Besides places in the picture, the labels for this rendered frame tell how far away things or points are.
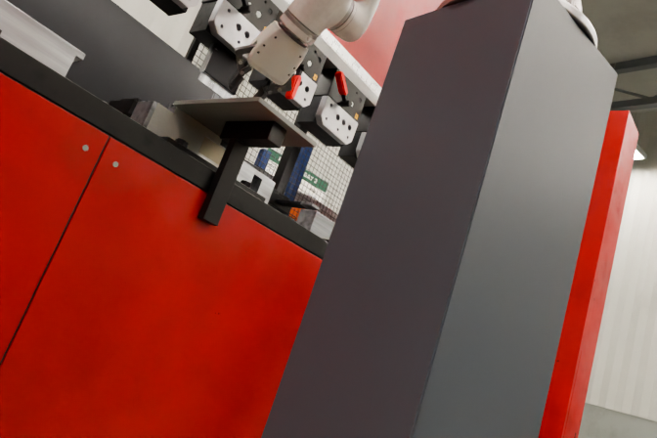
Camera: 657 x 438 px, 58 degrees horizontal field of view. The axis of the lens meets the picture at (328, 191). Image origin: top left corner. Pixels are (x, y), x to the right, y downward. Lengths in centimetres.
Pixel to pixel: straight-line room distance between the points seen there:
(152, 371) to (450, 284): 79
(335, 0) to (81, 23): 83
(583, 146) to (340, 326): 32
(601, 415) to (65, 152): 807
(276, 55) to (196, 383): 68
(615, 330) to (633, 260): 98
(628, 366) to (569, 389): 565
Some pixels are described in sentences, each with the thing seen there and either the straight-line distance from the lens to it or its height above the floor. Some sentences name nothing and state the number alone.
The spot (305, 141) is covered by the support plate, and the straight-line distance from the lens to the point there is 120.
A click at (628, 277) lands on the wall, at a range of 897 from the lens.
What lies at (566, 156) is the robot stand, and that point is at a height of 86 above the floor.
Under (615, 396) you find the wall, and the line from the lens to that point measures 863.
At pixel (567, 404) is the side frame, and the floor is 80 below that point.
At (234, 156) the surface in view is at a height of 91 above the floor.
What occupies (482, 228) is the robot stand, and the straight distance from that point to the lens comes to 53.
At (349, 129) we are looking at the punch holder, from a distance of 168.
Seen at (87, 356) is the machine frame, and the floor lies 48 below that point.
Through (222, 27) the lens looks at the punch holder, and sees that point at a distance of 137.
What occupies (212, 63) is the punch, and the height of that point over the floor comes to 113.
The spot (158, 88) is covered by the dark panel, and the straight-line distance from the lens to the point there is 191.
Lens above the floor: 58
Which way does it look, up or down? 16 degrees up
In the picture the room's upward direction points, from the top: 20 degrees clockwise
